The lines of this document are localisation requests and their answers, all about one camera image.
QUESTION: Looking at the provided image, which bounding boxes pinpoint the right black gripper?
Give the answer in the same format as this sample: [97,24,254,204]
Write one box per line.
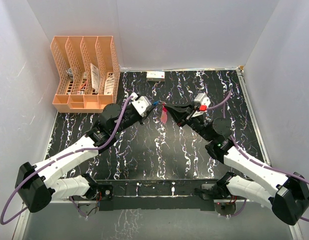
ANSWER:
[165,101,214,142]

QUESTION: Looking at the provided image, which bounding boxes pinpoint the key with blue tag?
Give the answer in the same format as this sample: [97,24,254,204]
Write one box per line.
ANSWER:
[152,100,166,106]

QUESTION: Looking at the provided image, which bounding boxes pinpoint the pink strap keyring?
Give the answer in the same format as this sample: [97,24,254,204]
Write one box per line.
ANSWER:
[160,104,168,124]

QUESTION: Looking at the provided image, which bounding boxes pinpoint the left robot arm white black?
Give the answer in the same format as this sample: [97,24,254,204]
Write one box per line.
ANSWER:
[15,99,156,213]

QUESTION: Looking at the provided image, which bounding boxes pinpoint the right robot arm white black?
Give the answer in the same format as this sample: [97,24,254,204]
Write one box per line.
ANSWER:
[164,103,309,226]

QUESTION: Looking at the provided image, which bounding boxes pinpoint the white small cardboard box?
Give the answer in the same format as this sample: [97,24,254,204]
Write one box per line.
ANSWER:
[146,71,165,82]

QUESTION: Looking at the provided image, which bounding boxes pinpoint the white labelled packet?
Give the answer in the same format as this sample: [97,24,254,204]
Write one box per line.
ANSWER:
[103,75,116,95]

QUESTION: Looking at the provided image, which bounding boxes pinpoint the white paper packet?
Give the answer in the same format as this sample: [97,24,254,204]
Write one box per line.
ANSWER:
[90,63,101,93]

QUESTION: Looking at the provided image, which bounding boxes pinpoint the orange plastic file organizer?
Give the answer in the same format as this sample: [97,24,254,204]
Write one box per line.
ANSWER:
[50,36,120,113]

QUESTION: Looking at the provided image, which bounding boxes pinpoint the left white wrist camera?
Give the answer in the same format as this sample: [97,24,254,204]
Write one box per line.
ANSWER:
[130,92,152,117]

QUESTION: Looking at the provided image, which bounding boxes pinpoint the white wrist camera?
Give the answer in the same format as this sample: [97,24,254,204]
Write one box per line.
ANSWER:
[192,93,211,118]
[130,92,152,117]

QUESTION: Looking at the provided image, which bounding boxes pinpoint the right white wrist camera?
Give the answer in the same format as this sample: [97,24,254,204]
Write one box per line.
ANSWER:
[192,93,211,118]

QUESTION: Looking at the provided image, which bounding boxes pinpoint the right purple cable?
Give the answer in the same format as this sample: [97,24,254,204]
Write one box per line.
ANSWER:
[205,91,309,223]

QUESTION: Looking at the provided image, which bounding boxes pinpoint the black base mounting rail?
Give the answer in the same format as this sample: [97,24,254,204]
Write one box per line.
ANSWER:
[69,174,248,213]

